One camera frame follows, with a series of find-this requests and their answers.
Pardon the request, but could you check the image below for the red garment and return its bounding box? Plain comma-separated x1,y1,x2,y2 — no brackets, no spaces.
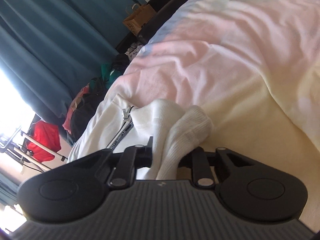
27,120,61,163

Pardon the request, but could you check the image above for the pink pastel bed blanket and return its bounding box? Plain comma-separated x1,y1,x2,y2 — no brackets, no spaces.
107,0,319,231

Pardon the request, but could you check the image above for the white zip-up sweater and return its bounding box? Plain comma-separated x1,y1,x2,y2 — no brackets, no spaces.
68,95,213,180

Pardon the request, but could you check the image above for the brown paper bag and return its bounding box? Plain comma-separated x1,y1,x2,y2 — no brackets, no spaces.
123,3,156,36

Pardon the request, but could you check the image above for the white garment steamer stand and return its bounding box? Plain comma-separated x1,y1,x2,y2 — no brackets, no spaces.
1,127,68,173

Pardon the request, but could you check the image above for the pile of clothes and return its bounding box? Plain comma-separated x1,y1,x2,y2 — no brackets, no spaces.
62,54,130,146

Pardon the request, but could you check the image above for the teal curtain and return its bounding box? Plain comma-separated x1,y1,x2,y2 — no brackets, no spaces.
0,0,148,128

